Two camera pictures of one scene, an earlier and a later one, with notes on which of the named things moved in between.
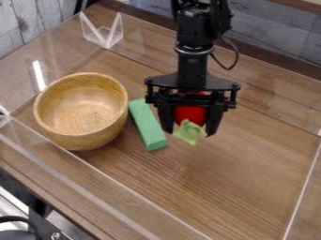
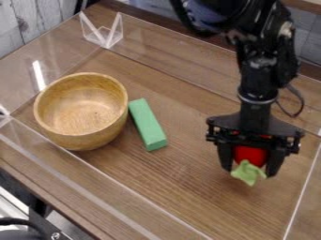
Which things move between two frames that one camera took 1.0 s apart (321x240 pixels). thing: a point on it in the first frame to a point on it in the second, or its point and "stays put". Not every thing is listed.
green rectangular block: (150, 131) stays put
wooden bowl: (81, 110) stays put
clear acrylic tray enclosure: (83, 143) stays put
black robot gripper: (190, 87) to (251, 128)
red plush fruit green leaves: (190, 118) to (250, 157)
